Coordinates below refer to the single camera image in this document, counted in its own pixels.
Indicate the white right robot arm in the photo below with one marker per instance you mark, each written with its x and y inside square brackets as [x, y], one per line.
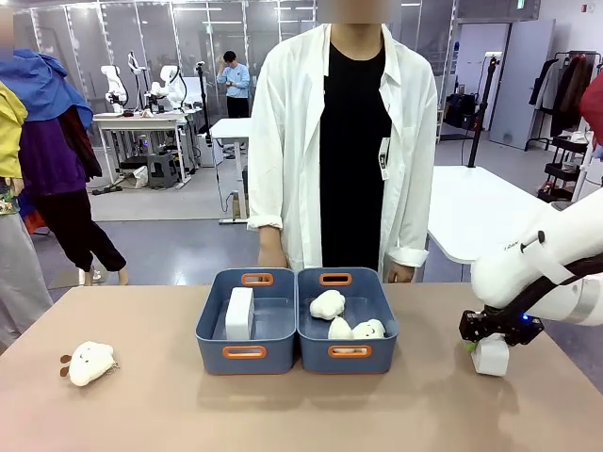
[518, 273]

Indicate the black camera stand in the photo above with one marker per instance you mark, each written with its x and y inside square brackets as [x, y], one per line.
[481, 117]

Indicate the blurred person head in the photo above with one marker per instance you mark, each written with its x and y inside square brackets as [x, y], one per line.
[355, 11]

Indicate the id badge on coat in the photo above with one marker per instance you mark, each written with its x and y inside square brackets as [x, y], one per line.
[385, 160]

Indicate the blue jacket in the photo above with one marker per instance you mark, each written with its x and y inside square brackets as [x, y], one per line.
[42, 85]

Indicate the clothes rack with dark coats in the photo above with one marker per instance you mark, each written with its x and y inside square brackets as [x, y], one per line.
[567, 89]

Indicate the black bags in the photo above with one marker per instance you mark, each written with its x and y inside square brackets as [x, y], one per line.
[461, 110]

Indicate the yellow garment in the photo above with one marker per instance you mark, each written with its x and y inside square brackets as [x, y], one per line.
[9, 132]

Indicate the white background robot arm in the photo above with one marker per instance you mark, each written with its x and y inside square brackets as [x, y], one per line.
[169, 87]
[114, 87]

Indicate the person in blue sweater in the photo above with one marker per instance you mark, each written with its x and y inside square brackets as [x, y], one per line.
[234, 80]

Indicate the person's left hand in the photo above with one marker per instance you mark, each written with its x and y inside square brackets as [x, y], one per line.
[399, 274]

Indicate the grey trousers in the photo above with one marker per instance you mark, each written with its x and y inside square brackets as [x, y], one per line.
[19, 282]

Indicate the white standing desk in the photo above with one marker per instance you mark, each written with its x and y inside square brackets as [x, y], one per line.
[231, 128]

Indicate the red garment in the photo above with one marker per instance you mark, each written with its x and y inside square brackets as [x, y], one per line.
[593, 108]

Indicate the black trolley cart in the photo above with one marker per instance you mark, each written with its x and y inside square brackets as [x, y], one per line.
[563, 169]

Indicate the person in white shirt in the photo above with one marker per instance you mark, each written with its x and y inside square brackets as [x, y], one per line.
[287, 141]

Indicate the person's right forearm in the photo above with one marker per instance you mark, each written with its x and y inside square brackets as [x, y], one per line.
[271, 235]

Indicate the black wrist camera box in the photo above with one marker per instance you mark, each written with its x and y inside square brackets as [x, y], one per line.
[525, 329]

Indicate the grey step stool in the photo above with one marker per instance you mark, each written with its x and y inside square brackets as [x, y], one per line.
[162, 170]

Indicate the black tripod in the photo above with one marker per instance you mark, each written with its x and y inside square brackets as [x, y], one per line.
[203, 99]

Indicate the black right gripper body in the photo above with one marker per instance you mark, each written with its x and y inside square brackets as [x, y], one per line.
[480, 325]

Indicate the purple shirt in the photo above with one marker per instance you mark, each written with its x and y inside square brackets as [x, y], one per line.
[47, 160]

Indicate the white digital clock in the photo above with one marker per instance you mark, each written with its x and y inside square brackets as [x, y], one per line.
[239, 315]
[492, 360]

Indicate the white table with robots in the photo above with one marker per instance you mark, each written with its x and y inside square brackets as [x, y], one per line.
[141, 120]

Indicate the person's right hand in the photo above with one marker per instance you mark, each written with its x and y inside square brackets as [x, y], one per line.
[272, 258]

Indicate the black shirt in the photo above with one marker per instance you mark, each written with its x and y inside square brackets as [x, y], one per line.
[353, 141]

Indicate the large white table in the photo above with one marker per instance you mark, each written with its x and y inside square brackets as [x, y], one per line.
[476, 207]

